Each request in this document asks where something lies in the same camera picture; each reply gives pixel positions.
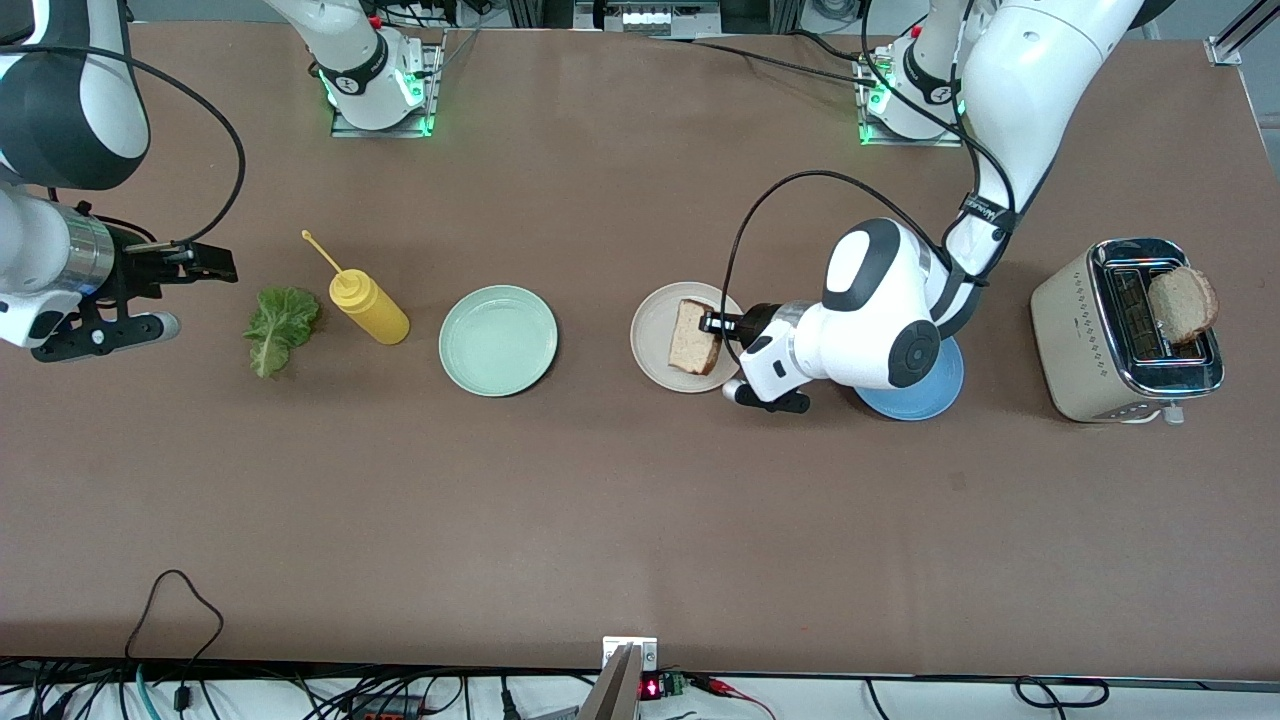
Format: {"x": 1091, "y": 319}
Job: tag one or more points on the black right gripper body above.
{"x": 134, "y": 267}

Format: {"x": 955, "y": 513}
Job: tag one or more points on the aluminium frame profile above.
{"x": 1225, "y": 48}

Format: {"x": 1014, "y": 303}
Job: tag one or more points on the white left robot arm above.
{"x": 1040, "y": 70}

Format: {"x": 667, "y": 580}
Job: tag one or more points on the silver mounting bracket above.
{"x": 612, "y": 646}

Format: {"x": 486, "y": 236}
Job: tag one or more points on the mint green plate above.
{"x": 498, "y": 340}

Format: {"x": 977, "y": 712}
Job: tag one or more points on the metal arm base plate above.
{"x": 910, "y": 143}
{"x": 380, "y": 133}

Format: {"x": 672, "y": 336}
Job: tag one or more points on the beige chrome toaster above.
{"x": 1075, "y": 340}

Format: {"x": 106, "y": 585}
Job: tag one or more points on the circuit module red display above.
{"x": 655, "y": 688}

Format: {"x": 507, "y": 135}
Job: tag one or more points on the green lettuce leaf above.
{"x": 275, "y": 325}

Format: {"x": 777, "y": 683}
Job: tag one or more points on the yellow squeeze bottle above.
{"x": 375, "y": 312}

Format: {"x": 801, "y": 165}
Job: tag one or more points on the toasted bread slice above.
{"x": 692, "y": 340}
{"x": 1188, "y": 300}

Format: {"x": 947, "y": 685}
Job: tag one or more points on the blue plate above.
{"x": 930, "y": 400}

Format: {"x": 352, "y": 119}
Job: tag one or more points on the metal frame with light unit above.
{"x": 650, "y": 18}

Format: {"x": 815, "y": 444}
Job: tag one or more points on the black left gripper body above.
{"x": 752, "y": 323}

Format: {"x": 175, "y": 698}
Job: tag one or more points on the grey metal mount bar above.
{"x": 612, "y": 695}

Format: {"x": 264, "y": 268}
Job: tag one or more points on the beige plate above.
{"x": 652, "y": 335}

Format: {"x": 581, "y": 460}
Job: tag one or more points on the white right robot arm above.
{"x": 105, "y": 120}

